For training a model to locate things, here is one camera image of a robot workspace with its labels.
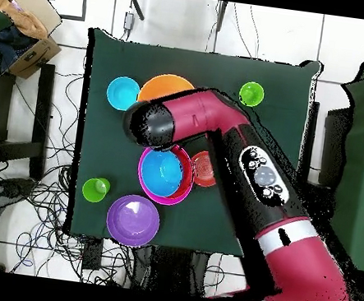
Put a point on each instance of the black tripod leg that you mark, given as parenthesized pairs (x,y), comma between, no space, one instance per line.
(136,5)
(221,16)

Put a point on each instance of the brown cloth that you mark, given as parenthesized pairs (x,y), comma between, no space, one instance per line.
(26,20)

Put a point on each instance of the large orange bowl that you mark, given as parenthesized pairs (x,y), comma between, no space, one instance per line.
(164,86)

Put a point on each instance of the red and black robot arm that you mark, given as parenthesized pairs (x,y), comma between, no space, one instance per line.
(206,117)

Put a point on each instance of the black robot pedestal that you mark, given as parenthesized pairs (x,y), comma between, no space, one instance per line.
(169,271)

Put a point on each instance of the small red bowl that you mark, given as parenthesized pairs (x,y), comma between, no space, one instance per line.
(204,171)

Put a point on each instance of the green cup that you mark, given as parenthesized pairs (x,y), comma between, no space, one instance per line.
(251,94)
(92,191)

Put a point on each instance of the dark green table cloth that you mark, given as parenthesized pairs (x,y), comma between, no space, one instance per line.
(112,148)

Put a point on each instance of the medium blue bowl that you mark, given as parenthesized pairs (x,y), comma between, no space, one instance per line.
(161,172)

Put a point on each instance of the black stool frame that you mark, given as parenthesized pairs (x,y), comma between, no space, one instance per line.
(43,105)

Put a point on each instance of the cardboard box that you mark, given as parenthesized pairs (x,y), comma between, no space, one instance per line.
(32,54)

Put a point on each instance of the black side furniture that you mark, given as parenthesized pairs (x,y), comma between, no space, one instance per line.
(335,144)

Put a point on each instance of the purple bowl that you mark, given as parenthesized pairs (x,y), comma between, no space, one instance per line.
(133,220)

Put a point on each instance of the small light blue bowl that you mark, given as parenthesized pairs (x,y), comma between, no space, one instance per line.
(123,93)

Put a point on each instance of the grey power adapter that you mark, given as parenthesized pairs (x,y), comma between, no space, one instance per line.
(129,21)

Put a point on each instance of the large pink bowl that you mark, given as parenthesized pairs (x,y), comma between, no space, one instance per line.
(162,201)

